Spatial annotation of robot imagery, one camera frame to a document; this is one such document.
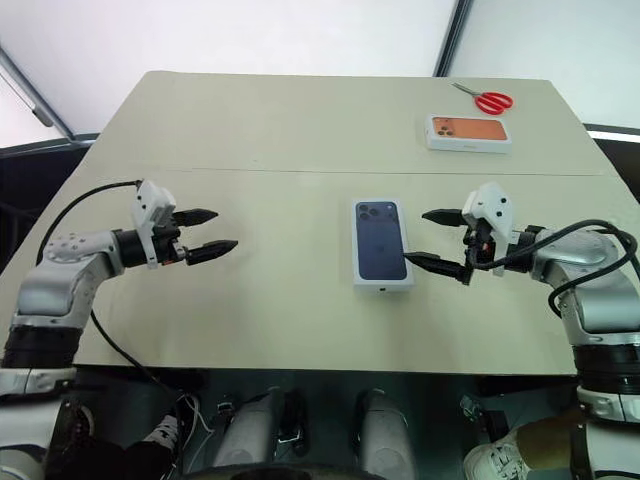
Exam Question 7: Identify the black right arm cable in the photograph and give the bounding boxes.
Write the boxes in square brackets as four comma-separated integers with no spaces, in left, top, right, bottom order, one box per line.
[472,218,640,322]

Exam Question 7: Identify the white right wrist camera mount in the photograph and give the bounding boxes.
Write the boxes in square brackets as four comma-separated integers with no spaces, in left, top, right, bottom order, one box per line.
[461,181,515,279]

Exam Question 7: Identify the red handled scissors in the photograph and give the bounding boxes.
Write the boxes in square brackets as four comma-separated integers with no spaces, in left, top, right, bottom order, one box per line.
[450,81,516,116]

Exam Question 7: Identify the black sneaker with white laces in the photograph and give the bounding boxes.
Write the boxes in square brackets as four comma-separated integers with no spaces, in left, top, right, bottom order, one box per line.
[139,409,187,454]

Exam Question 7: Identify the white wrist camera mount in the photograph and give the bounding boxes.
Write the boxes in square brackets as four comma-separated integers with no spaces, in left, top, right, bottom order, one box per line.
[461,181,515,279]
[130,179,178,272]

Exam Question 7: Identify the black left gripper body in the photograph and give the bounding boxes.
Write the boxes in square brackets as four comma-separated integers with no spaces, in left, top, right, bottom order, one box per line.
[152,212,194,267]

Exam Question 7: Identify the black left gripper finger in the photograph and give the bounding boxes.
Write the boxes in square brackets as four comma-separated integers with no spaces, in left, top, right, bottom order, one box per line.
[172,207,220,228]
[185,239,240,266]

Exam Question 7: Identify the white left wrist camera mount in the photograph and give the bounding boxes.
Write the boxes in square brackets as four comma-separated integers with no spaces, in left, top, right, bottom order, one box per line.
[130,179,178,272]

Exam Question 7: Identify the white box with orange phone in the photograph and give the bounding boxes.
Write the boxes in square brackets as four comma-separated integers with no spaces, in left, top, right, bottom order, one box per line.
[423,113,514,157]

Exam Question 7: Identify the white phone box lid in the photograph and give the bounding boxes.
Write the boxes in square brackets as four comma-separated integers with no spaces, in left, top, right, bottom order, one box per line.
[350,197,418,298]

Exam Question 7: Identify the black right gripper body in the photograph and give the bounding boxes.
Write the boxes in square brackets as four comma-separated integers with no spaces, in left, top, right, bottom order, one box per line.
[462,219,496,275]

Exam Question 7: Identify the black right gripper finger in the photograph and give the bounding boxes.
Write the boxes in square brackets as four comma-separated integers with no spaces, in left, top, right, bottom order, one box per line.
[403,251,475,288]
[420,208,469,230]

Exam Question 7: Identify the grey window frame bar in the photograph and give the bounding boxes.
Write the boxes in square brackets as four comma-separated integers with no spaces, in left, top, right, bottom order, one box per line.
[0,45,77,142]

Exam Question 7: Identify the grey rounded robot leg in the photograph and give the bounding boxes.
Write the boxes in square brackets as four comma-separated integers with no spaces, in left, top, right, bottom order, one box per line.
[353,388,417,480]
[213,387,307,474]

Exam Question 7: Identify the dark window frame post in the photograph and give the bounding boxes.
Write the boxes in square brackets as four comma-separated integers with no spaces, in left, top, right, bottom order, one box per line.
[431,0,475,77]

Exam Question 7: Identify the thin white wire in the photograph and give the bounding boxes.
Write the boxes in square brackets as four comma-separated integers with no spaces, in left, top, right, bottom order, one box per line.
[179,393,217,434]

